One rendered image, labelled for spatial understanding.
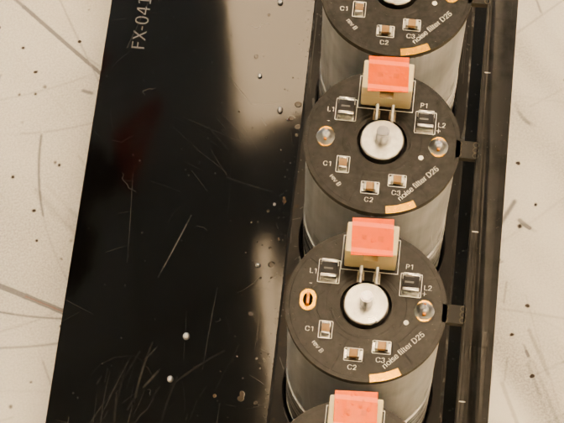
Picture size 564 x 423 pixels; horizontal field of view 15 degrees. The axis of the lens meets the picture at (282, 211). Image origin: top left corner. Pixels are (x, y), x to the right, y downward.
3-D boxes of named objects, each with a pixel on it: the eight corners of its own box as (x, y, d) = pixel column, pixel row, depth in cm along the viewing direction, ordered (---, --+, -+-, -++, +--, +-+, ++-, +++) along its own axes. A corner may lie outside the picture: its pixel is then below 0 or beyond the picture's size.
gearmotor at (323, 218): (295, 315, 38) (297, 201, 34) (309, 190, 39) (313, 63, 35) (432, 329, 38) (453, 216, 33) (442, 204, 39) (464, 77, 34)
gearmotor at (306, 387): (279, 466, 37) (278, 369, 32) (293, 334, 38) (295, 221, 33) (419, 481, 37) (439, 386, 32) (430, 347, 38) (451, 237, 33)
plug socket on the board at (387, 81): (358, 120, 34) (360, 101, 34) (363, 72, 35) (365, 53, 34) (409, 124, 34) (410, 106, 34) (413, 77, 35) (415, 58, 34)
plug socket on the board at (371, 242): (342, 282, 33) (343, 266, 33) (347, 232, 33) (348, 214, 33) (394, 287, 33) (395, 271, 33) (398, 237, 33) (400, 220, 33)
